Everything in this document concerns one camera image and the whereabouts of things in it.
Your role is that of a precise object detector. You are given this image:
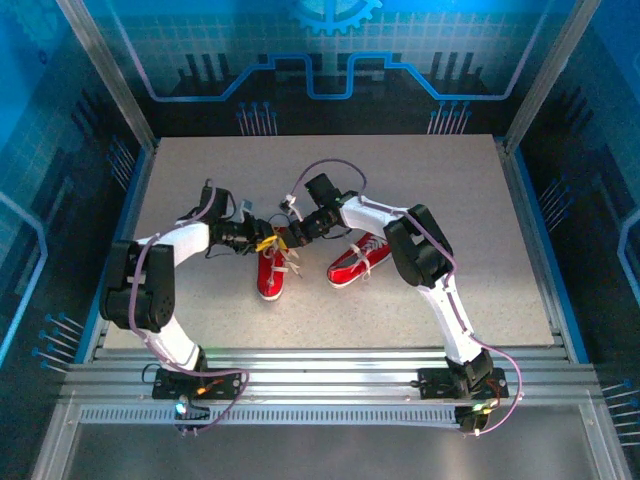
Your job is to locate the white shoelace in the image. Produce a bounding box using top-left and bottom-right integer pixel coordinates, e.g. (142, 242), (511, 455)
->
(259, 214), (306, 281)
(347, 234), (389, 281)

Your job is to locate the red canvas sneaker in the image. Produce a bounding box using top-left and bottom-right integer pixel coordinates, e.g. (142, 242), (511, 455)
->
(256, 227), (291, 302)
(326, 232), (393, 290)

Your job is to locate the blue table edge strip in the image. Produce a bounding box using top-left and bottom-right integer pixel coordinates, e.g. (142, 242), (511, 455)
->
(73, 147), (151, 364)

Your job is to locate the small black electronics box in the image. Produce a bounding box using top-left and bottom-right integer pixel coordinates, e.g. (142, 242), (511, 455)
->
(457, 403), (494, 436)
(172, 397), (211, 436)

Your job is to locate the grey metal panel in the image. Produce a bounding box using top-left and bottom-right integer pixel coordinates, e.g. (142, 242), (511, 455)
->
(64, 424), (601, 480)

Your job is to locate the aluminium table side rail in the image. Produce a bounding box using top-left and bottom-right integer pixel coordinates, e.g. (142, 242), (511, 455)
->
(91, 139), (161, 362)
(494, 138), (572, 362)

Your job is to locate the aluminium mounting rail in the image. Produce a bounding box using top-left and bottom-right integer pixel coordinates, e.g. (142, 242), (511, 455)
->
(59, 346), (601, 402)

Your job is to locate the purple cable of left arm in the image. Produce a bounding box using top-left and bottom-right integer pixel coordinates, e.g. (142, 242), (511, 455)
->
(128, 178), (251, 436)

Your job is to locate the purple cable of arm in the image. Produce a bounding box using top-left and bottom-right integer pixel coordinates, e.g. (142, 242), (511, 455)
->
(128, 178), (251, 436)
(287, 158), (525, 437)

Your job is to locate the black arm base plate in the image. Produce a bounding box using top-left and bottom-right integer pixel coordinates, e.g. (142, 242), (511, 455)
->
(417, 367), (510, 401)
(152, 367), (245, 401)

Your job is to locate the grey slotted cable duct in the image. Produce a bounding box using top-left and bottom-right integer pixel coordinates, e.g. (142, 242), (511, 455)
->
(78, 405), (461, 426)

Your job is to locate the aluminium frame post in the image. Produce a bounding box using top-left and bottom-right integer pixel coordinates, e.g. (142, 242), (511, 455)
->
(501, 0), (602, 154)
(54, 0), (161, 154)

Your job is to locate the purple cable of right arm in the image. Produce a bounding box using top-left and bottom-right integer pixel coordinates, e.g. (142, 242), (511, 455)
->
(287, 158), (525, 437)

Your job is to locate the aluminium lower frame rail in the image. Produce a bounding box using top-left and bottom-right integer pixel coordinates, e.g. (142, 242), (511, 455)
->
(577, 399), (632, 480)
(29, 397), (84, 480)

